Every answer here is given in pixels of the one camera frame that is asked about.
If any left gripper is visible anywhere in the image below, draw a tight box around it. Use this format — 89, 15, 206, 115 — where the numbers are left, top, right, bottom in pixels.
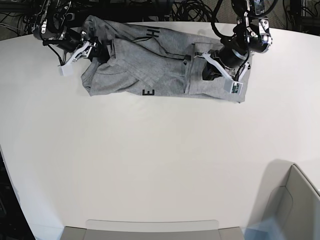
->
202, 46, 248, 81

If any grey T-shirt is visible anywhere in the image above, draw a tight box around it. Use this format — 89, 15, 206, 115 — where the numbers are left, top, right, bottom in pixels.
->
81, 16, 250, 103

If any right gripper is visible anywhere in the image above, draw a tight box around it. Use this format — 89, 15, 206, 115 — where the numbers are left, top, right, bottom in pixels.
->
54, 28, 110, 64

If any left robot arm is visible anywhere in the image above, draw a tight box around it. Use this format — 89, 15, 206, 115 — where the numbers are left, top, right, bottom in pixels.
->
209, 0, 278, 81

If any black coiled cable bundle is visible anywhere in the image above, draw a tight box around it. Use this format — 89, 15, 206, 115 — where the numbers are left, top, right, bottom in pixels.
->
172, 0, 220, 23

